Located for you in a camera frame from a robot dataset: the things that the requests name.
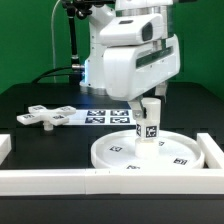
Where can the white marker sheet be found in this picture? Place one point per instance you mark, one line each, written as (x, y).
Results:
(101, 117)

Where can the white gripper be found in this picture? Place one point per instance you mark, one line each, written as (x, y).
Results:
(130, 71)

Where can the white left fence block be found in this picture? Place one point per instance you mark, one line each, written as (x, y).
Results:
(5, 146)

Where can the white round table top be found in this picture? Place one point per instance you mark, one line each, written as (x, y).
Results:
(125, 150)

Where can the white right fence block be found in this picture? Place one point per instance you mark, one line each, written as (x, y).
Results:
(214, 156)

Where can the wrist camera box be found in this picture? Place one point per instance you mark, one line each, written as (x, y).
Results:
(133, 30)

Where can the white fence block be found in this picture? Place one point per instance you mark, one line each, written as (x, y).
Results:
(214, 156)
(5, 146)

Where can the white cross-shaped table base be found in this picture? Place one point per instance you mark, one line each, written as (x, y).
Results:
(49, 117)

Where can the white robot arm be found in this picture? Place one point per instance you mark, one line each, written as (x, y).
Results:
(94, 69)

